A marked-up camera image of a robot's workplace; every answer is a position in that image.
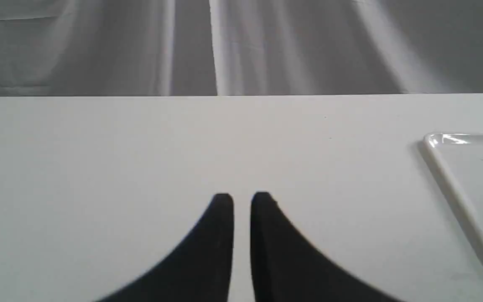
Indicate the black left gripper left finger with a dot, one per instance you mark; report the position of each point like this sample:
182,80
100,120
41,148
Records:
198,269

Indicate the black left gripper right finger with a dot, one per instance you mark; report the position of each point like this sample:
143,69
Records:
285,267

